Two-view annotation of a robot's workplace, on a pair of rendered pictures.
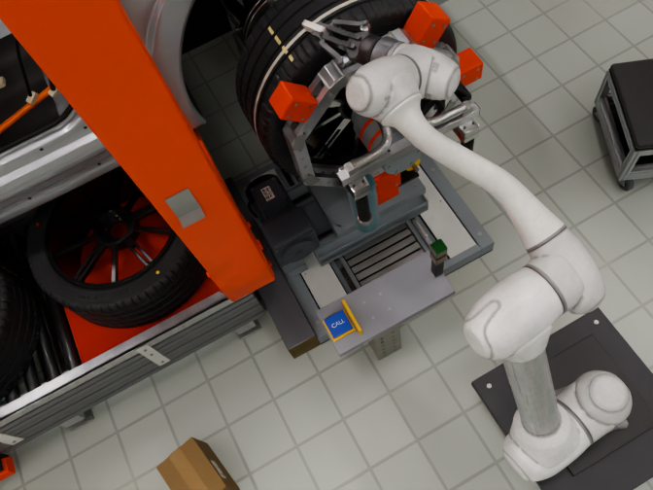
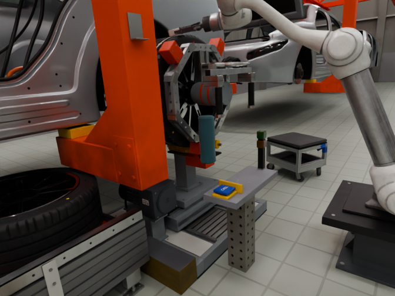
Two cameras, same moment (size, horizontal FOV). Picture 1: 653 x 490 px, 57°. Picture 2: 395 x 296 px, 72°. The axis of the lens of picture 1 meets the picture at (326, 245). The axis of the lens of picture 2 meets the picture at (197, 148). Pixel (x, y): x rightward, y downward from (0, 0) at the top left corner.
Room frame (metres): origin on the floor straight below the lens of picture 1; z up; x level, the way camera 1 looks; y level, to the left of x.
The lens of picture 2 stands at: (-0.13, 0.82, 0.97)
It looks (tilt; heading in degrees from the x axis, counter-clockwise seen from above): 16 degrees down; 320
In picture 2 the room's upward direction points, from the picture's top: 3 degrees counter-clockwise
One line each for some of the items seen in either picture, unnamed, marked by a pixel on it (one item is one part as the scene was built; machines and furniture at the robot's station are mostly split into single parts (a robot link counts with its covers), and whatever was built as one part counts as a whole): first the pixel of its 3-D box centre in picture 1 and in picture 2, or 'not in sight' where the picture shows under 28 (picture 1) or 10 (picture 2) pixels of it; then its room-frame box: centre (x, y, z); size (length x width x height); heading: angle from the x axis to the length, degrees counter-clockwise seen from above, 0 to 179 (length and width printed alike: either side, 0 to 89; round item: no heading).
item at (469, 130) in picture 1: (463, 123); (246, 77); (0.92, -0.46, 0.93); 0.09 x 0.05 x 0.05; 11
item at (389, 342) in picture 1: (380, 328); (241, 228); (0.66, -0.09, 0.21); 0.10 x 0.10 x 0.42; 11
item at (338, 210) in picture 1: (361, 170); (185, 172); (1.25, -0.22, 0.32); 0.40 x 0.30 x 0.28; 101
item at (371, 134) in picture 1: (386, 133); (211, 93); (1.02, -0.27, 0.85); 0.21 x 0.14 x 0.14; 11
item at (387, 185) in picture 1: (375, 172); (199, 151); (1.12, -0.24, 0.48); 0.16 x 0.12 x 0.17; 11
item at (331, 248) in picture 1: (353, 200); (182, 201); (1.24, -0.16, 0.13); 0.50 x 0.36 x 0.10; 101
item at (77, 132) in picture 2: not in sight; (76, 130); (1.39, 0.39, 0.71); 0.14 x 0.14 x 0.05; 11
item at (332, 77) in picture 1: (373, 117); (201, 93); (1.09, -0.25, 0.85); 0.54 x 0.07 x 0.54; 101
